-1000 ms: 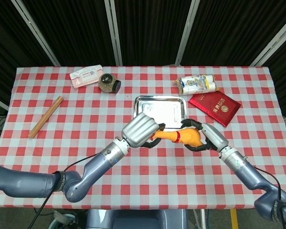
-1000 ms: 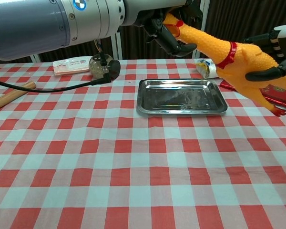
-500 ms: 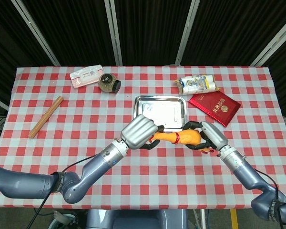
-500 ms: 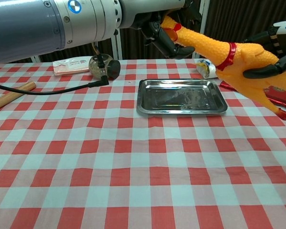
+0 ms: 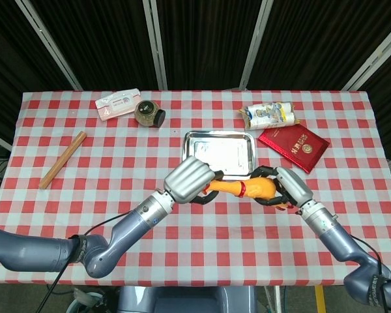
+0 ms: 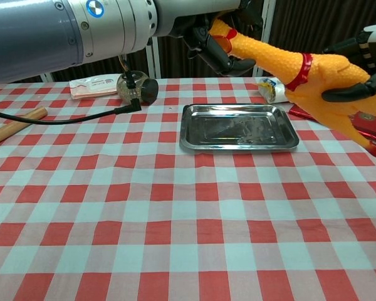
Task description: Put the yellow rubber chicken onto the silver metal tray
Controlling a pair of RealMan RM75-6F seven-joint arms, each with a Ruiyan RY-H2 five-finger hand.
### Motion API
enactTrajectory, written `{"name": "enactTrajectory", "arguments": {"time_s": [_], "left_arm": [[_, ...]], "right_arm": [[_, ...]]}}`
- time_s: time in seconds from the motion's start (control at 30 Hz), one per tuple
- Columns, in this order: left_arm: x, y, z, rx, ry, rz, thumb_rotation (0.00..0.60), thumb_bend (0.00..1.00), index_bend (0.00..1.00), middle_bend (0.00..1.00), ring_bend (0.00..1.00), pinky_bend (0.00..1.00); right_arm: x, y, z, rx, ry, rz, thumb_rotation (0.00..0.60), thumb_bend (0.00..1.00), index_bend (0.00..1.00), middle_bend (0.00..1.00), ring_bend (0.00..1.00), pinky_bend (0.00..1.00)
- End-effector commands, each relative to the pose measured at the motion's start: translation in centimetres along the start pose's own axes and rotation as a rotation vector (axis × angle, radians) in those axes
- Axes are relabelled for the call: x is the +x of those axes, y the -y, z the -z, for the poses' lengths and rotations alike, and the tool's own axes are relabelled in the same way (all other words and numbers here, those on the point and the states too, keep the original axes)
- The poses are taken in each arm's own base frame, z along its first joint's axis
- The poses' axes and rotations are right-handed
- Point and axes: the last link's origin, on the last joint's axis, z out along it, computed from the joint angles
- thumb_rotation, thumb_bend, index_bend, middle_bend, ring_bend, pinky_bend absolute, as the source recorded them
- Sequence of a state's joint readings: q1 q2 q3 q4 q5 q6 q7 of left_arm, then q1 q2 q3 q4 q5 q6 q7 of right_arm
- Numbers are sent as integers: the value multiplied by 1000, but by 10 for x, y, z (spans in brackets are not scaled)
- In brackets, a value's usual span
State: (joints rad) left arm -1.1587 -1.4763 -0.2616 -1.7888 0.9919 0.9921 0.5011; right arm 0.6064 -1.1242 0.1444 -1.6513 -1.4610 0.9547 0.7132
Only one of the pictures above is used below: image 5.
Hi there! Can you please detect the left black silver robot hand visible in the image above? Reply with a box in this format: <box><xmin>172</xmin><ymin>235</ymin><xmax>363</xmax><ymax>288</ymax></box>
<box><xmin>162</xmin><ymin>155</ymin><xmax>224</xmax><ymax>206</ymax></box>

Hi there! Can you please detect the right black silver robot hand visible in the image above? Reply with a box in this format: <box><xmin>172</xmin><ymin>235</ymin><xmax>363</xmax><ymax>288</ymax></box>
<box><xmin>252</xmin><ymin>165</ymin><xmax>314</xmax><ymax>209</ymax></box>

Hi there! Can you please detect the yellow rubber chicken toy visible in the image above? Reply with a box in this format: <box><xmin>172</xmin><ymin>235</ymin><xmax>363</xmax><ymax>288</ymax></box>
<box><xmin>205</xmin><ymin>177</ymin><xmax>294</xmax><ymax>211</ymax></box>

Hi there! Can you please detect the rectangular stainless steel tray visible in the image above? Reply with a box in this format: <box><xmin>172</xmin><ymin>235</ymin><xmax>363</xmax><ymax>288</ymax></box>
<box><xmin>181</xmin><ymin>130</ymin><xmax>257</xmax><ymax>181</ymax></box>

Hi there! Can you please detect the red certificate booklet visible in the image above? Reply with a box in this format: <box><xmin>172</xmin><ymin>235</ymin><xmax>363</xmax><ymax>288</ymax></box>
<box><xmin>258</xmin><ymin>123</ymin><xmax>330</xmax><ymax>173</ymax></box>

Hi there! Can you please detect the red white checkered tablecloth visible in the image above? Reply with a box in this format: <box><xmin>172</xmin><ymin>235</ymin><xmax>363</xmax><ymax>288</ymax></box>
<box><xmin>0</xmin><ymin>89</ymin><xmax>391</xmax><ymax>288</ymax></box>

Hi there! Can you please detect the plastic bag rolls pack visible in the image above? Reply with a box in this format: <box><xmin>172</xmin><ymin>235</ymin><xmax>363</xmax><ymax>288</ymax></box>
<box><xmin>239</xmin><ymin>101</ymin><xmax>299</xmax><ymax>131</ymax></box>

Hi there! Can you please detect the glass jar with black lid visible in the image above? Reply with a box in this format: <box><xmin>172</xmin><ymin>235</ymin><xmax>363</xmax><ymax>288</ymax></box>
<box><xmin>134</xmin><ymin>100</ymin><xmax>166</xmax><ymax>128</ymax></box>

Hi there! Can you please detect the pink wet wipes pack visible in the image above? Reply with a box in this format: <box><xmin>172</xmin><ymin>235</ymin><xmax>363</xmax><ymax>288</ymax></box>
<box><xmin>94</xmin><ymin>87</ymin><xmax>144</xmax><ymax>123</ymax></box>

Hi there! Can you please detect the grey blue robot torso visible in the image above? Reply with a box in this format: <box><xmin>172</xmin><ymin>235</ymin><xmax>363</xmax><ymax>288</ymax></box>
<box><xmin>117</xmin><ymin>286</ymin><xmax>258</xmax><ymax>313</ymax></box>

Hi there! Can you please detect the wooden rolling pin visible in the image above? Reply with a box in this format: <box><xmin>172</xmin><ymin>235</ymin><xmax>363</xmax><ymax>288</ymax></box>
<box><xmin>38</xmin><ymin>130</ymin><xmax>87</xmax><ymax>190</ymax></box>

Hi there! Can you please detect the pale plastic bucket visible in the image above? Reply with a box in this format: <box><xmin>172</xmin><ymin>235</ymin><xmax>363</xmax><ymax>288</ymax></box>
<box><xmin>66</xmin><ymin>288</ymin><xmax>105</xmax><ymax>313</ymax></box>

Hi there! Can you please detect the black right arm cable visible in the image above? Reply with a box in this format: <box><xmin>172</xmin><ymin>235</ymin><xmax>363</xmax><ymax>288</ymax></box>
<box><xmin>349</xmin><ymin>233</ymin><xmax>390</xmax><ymax>313</ymax></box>

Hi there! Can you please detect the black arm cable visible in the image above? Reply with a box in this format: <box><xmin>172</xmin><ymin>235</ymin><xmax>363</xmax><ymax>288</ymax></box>
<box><xmin>35</xmin><ymin>210</ymin><xmax>133</xmax><ymax>313</ymax></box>
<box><xmin>349</xmin><ymin>233</ymin><xmax>390</xmax><ymax>313</ymax></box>

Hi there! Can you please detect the black velcro cable strap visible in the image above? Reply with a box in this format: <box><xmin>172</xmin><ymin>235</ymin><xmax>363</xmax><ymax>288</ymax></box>
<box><xmin>72</xmin><ymin>233</ymin><xmax>88</xmax><ymax>264</ymax></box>
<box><xmin>367</xmin><ymin>274</ymin><xmax>388</xmax><ymax>308</ymax></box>

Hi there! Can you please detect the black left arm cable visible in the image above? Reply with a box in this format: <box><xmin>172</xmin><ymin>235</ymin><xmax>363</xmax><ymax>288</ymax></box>
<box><xmin>35</xmin><ymin>210</ymin><xmax>133</xmax><ymax>313</ymax></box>

